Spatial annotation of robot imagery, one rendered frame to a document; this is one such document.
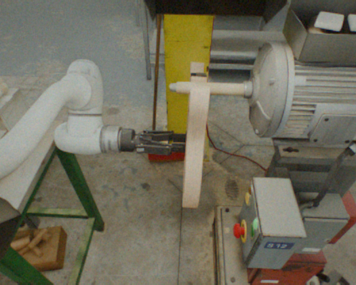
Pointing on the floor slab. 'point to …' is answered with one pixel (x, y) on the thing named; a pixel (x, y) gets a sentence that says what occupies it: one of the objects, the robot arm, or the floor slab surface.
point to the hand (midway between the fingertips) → (185, 142)
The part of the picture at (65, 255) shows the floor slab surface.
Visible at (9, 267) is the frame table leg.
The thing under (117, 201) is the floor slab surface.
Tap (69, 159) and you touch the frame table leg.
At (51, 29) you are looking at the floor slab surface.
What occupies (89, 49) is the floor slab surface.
